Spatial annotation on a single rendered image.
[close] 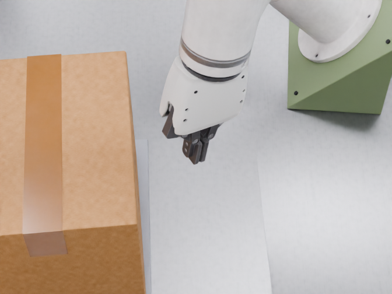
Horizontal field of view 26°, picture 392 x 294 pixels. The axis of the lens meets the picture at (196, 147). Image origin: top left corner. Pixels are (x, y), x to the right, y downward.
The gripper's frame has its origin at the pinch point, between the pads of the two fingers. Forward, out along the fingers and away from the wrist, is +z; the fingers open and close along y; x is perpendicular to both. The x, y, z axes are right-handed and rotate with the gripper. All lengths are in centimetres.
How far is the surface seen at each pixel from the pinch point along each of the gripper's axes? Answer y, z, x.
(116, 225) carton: 13.3, 5.3, 3.7
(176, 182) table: -10.6, 29.6, -15.8
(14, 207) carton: 23.1, 6.7, -5.2
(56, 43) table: -7, 29, -56
